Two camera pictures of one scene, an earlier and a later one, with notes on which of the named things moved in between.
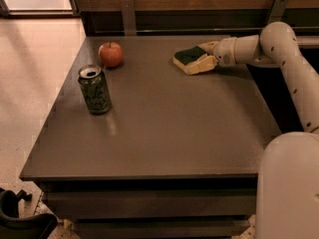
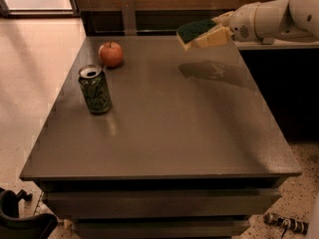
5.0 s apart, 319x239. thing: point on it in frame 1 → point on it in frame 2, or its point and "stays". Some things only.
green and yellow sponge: x=182 y=57 → x=187 y=32
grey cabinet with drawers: x=136 y=148 stays
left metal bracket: x=129 y=19 stays
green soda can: x=96 y=89 stays
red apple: x=110 y=54 stays
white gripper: x=224 y=52 → x=241 y=23
